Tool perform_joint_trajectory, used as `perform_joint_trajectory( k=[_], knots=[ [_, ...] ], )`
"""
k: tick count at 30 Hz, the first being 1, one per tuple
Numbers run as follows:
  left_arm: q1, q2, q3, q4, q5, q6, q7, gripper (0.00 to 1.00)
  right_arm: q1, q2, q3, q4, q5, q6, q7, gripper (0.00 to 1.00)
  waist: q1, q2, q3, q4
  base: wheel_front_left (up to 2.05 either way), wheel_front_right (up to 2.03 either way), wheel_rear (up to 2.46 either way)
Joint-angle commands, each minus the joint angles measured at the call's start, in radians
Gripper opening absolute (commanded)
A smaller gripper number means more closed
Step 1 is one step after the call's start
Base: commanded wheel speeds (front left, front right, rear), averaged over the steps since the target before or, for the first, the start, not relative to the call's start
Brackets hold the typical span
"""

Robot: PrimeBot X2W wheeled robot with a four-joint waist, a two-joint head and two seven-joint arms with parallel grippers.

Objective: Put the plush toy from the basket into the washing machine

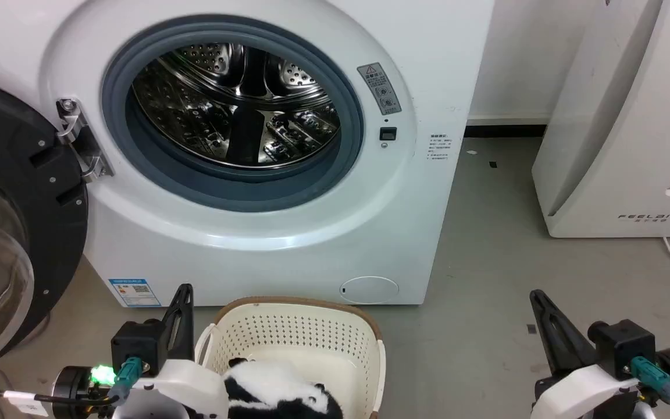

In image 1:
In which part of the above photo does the black and white panda plush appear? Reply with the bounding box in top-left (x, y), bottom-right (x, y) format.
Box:
top-left (221, 357), bottom-right (345, 419)

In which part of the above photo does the teal left connector cable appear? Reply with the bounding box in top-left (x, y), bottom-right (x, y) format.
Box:
top-left (108, 356), bottom-right (145, 406)

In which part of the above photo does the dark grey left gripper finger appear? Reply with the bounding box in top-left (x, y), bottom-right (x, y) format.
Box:
top-left (162, 283), bottom-right (195, 363)

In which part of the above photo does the white front-load washing machine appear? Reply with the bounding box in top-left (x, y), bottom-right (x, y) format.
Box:
top-left (0, 0), bottom-right (496, 308)

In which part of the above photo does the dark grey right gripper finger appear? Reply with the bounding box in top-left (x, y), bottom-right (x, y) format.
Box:
top-left (529, 289), bottom-right (598, 378)

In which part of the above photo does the grey warning sticker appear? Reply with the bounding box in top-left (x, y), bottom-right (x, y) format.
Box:
top-left (357, 62), bottom-right (403, 116)

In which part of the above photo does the teal connector cable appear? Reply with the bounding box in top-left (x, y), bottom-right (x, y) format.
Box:
top-left (108, 356), bottom-right (145, 406)
top-left (629, 356), bottom-right (670, 406)

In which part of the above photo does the cream perforated laundry basket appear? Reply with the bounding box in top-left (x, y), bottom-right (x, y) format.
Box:
top-left (194, 296), bottom-right (387, 419)

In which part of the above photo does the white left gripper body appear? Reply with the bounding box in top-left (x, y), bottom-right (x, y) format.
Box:
top-left (115, 358), bottom-right (230, 419)

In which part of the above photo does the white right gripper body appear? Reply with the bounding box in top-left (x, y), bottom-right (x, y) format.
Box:
top-left (532, 361), bottom-right (643, 419)

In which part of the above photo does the teal right connector cable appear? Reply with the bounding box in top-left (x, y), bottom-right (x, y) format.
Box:
top-left (629, 356), bottom-right (670, 406)

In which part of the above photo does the oval filter cover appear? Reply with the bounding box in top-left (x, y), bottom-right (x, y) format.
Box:
top-left (339, 275), bottom-right (400, 305)

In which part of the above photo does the metal door hinge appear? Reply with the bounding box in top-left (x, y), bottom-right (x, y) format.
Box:
top-left (56, 98), bottom-right (115, 184)

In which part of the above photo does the blue energy label sticker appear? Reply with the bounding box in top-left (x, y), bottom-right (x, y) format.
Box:
top-left (108, 278), bottom-right (162, 308)

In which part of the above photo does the small printed text label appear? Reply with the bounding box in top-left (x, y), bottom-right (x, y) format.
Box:
top-left (426, 133), bottom-right (455, 164)

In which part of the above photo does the washing machine door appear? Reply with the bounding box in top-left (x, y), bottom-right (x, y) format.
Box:
top-left (0, 74), bottom-right (90, 380)

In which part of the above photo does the white air purifier appliance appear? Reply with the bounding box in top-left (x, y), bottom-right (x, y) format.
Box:
top-left (531, 0), bottom-right (670, 239)

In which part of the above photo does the grey rubber door gasket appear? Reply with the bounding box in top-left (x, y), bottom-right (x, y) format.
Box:
top-left (101, 15), bottom-right (365, 214)

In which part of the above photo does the stainless steel washing machine drum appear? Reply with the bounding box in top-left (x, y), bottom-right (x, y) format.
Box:
top-left (131, 42), bottom-right (342, 171)

